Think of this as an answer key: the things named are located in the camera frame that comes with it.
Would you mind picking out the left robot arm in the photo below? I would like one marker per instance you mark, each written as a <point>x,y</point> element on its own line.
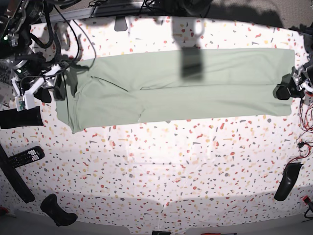
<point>307,32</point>

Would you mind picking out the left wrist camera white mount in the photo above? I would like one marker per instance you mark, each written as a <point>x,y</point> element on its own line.
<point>303,78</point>

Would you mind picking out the light green T-shirt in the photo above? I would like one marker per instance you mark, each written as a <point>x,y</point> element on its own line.
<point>175,85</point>

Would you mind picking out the long black bar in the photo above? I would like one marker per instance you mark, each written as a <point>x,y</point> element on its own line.
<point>15,179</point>

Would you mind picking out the black cylindrical roll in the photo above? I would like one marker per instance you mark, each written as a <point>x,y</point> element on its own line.
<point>12,118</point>

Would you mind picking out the black TV remote control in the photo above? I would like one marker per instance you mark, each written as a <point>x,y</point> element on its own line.
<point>26,157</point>

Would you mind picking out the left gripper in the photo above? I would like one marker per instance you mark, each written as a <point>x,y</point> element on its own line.
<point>295,84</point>

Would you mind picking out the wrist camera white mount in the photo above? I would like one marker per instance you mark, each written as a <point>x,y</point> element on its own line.
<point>303,78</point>
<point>27,95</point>

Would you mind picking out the small black box bottom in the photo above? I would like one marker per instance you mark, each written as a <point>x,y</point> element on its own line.
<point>161,233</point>

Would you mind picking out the black game controller grip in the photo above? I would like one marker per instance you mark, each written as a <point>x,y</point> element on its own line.
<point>56,213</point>

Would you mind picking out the black curved handle right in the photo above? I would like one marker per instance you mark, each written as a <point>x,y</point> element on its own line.
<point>290,176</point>

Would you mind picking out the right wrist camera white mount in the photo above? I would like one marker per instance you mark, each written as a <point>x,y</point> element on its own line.
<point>27,95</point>

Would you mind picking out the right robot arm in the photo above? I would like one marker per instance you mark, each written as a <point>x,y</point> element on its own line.
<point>16,39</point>

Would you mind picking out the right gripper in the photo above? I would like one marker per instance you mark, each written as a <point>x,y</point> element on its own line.
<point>31,70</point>

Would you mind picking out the red handled screwdriver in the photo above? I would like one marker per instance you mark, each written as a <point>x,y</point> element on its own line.
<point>218,234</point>

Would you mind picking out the clear plastic parts box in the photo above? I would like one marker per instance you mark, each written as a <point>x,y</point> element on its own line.
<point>6,87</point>

